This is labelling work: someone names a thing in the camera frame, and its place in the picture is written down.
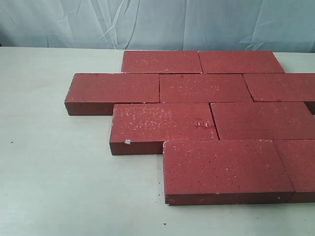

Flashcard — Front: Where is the red brick large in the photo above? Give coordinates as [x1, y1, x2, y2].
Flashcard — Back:
[159, 74, 252, 103]

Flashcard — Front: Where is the red brick back right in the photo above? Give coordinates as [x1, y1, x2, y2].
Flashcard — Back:
[199, 51, 285, 74]

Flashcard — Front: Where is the red brick base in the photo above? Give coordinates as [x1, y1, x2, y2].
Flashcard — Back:
[163, 140, 295, 206]
[211, 102, 315, 140]

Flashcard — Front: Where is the red brick front right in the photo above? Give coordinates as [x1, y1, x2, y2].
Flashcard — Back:
[273, 140, 315, 203]

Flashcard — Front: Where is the white wrinkled backdrop cloth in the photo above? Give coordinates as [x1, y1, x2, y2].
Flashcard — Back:
[0, 0, 315, 53]

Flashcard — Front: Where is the red brick front base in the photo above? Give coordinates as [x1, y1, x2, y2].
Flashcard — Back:
[163, 140, 295, 206]

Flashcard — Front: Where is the red brick far right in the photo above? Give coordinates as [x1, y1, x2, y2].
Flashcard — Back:
[243, 73, 315, 114]

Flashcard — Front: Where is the red brick under back top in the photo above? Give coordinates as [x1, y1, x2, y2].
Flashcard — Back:
[121, 51, 202, 74]

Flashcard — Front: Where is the red brick middle right base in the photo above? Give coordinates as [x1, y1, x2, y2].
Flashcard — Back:
[211, 102, 315, 140]

